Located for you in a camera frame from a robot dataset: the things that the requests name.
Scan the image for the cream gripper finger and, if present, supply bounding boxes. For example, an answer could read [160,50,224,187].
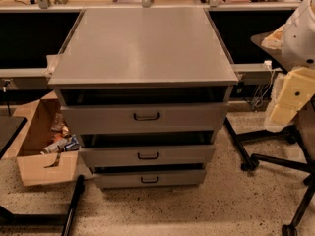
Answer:
[269,104,297,125]
[277,67,315,111]

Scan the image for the grey top drawer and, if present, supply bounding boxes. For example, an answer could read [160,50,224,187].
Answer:
[61,103,228,135]

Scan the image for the grey drawer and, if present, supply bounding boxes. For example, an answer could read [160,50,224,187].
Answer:
[61,103,228,135]
[94,169,206,189]
[79,145,215,167]

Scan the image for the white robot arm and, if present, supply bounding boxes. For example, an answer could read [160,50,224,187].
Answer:
[265,0,315,132]

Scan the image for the grey middle drawer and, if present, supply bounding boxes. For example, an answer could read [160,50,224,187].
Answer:
[79,145,215,167]

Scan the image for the grey bottom drawer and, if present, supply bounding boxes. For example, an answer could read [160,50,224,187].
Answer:
[94,169,206,189]

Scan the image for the grey metal drawer cabinet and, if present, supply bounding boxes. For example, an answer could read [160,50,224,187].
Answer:
[49,8,237,178]

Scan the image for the open cardboard box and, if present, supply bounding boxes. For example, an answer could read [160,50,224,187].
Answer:
[4,92,78,186]

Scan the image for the black office chair base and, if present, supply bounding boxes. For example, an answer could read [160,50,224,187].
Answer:
[223,95,315,236]

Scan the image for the black side table right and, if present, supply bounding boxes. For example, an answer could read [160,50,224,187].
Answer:
[251,31,290,73]

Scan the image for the trash items in box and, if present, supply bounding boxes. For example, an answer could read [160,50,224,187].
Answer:
[40,113,80,154]

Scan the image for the black table left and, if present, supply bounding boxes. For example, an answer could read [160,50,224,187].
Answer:
[0,116,27,159]

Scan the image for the white cable with plug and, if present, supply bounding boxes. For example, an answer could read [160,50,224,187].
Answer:
[250,60,277,110]

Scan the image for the grey workbench rail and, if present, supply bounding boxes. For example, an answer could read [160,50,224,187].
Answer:
[0,63,272,90]

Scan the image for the black table leg frame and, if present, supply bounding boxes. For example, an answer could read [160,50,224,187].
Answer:
[0,175,85,236]

